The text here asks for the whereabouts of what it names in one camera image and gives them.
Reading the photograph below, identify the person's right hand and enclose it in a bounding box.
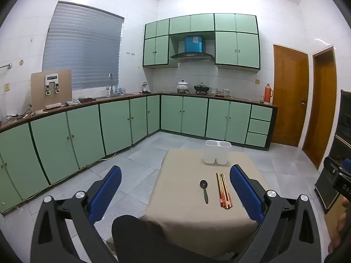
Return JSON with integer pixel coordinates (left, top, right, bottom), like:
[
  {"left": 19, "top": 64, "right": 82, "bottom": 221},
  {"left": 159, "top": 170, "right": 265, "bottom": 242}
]
[{"left": 326, "top": 197, "right": 351, "bottom": 254}]

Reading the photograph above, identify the brown cardboard box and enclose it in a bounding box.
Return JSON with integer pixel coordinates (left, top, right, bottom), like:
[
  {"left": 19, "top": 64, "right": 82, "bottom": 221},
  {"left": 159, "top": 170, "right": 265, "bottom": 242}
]
[{"left": 31, "top": 69, "right": 73, "bottom": 113}]

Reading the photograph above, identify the brown countertop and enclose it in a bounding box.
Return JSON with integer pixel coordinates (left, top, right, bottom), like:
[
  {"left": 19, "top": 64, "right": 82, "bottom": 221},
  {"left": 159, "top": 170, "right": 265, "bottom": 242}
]
[{"left": 0, "top": 91, "right": 278, "bottom": 135}]

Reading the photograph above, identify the black wok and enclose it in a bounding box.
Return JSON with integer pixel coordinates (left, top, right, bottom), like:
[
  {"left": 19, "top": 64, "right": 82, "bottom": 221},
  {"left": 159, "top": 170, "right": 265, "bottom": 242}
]
[{"left": 193, "top": 82, "right": 211, "bottom": 94}]

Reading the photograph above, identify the range hood with blue film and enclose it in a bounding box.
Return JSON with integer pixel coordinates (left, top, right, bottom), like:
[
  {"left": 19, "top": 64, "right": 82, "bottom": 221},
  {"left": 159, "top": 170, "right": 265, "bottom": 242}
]
[{"left": 170, "top": 35, "right": 215, "bottom": 62}]

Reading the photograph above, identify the white floor cable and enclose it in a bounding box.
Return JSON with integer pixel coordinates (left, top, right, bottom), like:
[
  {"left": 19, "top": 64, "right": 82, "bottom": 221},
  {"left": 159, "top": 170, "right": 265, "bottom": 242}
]
[{"left": 49, "top": 152, "right": 116, "bottom": 187}]

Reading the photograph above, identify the grey window blind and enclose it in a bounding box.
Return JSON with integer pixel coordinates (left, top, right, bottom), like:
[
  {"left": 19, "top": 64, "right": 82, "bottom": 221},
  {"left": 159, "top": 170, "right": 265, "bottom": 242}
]
[{"left": 42, "top": 1, "right": 125, "bottom": 90}]

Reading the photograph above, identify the wooden red-print chopstick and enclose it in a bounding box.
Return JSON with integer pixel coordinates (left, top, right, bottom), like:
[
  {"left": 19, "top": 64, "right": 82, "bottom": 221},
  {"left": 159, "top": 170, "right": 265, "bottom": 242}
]
[
  {"left": 223, "top": 174, "right": 233, "bottom": 207},
  {"left": 222, "top": 174, "right": 231, "bottom": 208},
  {"left": 220, "top": 173, "right": 227, "bottom": 209},
  {"left": 221, "top": 174, "right": 229, "bottom": 209}
]

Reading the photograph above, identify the gas stove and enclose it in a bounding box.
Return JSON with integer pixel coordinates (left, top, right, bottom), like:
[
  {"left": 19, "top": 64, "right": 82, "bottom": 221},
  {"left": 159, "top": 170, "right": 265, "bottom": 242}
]
[{"left": 170, "top": 90, "right": 212, "bottom": 96}]

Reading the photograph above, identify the table with beige cloth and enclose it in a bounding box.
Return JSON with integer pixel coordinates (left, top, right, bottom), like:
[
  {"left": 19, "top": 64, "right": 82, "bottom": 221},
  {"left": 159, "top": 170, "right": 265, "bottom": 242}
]
[{"left": 138, "top": 148, "right": 270, "bottom": 258}]

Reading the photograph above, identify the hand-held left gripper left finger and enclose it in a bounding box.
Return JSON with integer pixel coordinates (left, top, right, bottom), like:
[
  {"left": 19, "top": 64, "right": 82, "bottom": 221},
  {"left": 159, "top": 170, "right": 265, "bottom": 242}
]
[{"left": 30, "top": 165, "right": 122, "bottom": 263}]

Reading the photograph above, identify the orange thermos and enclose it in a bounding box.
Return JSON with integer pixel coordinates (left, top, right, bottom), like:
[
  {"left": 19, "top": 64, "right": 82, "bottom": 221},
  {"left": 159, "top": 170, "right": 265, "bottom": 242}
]
[{"left": 264, "top": 83, "right": 274, "bottom": 104}]

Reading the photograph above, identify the brown wooden door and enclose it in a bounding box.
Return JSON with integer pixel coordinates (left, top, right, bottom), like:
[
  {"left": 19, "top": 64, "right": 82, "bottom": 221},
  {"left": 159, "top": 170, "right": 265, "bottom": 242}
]
[
  {"left": 271, "top": 44, "right": 310, "bottom": 147},
  {"left": 302, "top": 46, "right": 337, "bottom": 169}
]

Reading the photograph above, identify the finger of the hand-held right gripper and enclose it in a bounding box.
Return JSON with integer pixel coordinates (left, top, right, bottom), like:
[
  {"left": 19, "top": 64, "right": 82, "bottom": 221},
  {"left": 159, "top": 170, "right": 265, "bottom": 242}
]
[{"left": 323, "top": 156, "right": 346, "bottom": 181}]

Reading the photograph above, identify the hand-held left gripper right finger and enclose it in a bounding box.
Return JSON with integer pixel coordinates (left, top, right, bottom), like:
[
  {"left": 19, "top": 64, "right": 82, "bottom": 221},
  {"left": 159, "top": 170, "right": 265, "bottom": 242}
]
[{"left": 229, "top": 164, "right": 322, "bottom": 263}]

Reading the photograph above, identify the green base cabinet unit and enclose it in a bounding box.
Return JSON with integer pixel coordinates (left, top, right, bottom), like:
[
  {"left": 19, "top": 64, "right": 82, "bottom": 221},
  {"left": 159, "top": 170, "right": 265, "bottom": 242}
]
[{"left": 0, "top": 93, "right": 278, "bottom": 214}]

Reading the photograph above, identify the black spoon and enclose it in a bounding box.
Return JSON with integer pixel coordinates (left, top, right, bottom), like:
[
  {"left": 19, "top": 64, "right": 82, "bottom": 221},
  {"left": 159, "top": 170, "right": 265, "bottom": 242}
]
[{"left": 200, "top": 180, "right": 209, "bottom": 204}]

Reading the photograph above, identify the clear plastic container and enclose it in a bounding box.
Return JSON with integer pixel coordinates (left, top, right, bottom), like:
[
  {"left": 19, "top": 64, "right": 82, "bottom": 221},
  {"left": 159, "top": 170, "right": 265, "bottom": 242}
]
[{"left": 0, "top": 93, "right": 9, "bottom": 123}]

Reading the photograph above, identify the white utensil holder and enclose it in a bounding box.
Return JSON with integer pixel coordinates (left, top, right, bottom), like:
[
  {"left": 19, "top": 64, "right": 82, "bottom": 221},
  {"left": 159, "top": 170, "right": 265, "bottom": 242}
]
[{"left": 203, "top": 140, "right": 231, "bottom": 165}]

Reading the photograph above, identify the chrome kitchen faucet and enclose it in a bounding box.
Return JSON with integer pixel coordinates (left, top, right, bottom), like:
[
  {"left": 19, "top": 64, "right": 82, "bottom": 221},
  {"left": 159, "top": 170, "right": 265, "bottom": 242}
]
[{"left": 106, "top": 73, "right": 115, "bottom": 96}]

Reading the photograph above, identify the person's black trouser leg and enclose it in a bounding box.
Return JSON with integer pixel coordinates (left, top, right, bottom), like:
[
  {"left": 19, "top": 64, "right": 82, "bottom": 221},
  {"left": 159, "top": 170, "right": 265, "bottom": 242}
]
[{"left": 111, "top": 215, "right": 176, "bottom": 263}]

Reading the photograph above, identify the black glass cabinet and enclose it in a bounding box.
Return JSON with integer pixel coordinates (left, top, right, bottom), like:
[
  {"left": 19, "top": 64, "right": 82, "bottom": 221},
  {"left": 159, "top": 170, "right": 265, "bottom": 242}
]
[{"left": 328, "top": 89, "right": 351, "bottom": 165}]

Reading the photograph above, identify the green wall cabinet unit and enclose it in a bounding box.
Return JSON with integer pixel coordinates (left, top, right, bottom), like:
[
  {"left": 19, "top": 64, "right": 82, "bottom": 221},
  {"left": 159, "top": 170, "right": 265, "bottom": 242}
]
[{"left": 143, "top": 13, "right": 260, "bottom": 73}]

